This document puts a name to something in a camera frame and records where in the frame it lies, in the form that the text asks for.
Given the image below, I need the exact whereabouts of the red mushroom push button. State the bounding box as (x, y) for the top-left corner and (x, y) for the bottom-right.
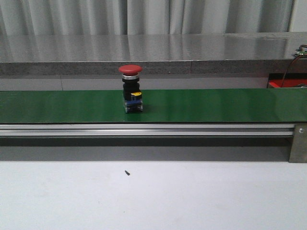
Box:
(118, 65), (143, 113)

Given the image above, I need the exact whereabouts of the grey stone counter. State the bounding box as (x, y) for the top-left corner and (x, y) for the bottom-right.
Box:
(0, 32), (307, 76)

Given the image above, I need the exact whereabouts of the green conveyor belt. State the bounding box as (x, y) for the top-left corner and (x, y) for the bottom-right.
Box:
(0, 88), (307, 124)

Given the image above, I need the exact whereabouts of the small green circuit board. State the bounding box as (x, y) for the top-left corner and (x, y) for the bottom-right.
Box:
(293, 45), (307, 58)

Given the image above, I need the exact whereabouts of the grey curtain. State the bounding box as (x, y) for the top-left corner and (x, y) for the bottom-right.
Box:
(0, 0), (294, 35)

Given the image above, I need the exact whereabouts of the aluminium conveyor frame rail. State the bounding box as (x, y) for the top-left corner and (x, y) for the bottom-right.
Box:
(0, 124), (295, 137)

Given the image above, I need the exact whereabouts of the metal conveyor support bracket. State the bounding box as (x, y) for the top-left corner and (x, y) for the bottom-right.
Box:
(289, 124), (307, 163)

